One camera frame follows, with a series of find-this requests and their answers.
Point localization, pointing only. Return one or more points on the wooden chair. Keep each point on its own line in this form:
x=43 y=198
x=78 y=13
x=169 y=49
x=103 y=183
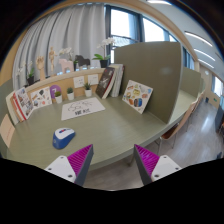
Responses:
x=172 y=132

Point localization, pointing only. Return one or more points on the wooden hand model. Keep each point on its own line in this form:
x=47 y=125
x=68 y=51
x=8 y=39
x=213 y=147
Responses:
x=40 y=66

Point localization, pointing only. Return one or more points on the white upright books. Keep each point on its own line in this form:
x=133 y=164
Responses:
x=119 y=70

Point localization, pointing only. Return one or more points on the green partition panel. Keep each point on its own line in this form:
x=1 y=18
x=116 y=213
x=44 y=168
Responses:
x=158 y=65

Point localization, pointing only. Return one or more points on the small potted plant right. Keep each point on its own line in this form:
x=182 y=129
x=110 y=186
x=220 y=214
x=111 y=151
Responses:
x=88 y=90

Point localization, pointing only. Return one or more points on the dark hardcover book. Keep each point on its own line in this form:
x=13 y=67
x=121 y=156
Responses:
x=104 y=87

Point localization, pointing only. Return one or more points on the picture card with items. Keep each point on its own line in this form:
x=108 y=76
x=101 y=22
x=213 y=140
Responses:
x=41 y=98

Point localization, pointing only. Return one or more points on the small orchid pot left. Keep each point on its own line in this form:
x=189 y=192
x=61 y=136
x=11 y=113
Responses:
x=28 y=70

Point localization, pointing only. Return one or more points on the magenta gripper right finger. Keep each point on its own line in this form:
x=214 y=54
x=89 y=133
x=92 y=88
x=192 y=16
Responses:
x=153 y=167

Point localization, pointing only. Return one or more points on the white orchid in black pot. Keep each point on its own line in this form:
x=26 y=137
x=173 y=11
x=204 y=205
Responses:
x=104 y=58

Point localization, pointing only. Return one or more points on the blue and white mouse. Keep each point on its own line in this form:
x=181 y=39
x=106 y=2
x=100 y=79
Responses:
x=62 y=137

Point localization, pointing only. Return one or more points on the black animal figure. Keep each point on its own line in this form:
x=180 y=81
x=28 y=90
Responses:
x=82 y=61

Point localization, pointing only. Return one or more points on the small potted plant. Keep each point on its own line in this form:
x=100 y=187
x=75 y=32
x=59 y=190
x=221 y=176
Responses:
x=88 y=90
x=58 y=97
x=70 y=93

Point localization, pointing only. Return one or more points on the small potted plant left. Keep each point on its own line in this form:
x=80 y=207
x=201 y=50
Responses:
x=58 y=97

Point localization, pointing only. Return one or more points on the grey curtain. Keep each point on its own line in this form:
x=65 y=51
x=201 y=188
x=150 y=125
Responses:
x=80 y=27

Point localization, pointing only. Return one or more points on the illustrated picture board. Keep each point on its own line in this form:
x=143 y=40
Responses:
x=137 y=95

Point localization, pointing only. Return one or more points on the beige card at left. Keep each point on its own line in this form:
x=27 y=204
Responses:
x=6 y=130

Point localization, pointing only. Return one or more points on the wooden mannequin figure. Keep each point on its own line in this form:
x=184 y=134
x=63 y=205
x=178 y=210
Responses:
x=52 y=54

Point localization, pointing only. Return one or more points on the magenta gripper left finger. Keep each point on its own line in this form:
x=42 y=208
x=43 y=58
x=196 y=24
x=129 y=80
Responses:
x=73 y=168

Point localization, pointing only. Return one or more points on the red edged picture book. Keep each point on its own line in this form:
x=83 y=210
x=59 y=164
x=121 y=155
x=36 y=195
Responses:
x=23 y=103

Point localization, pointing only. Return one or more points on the purple round card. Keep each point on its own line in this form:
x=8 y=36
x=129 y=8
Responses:
x=53 y=90

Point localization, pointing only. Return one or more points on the pink animal figure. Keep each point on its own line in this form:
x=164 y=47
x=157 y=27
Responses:
x=66 y=65

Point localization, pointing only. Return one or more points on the small potted plant middle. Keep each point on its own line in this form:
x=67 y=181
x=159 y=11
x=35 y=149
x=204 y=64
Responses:
x=70 y=93

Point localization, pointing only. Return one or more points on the white mouse pad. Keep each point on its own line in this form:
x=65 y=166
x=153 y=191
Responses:
x=81 y=108

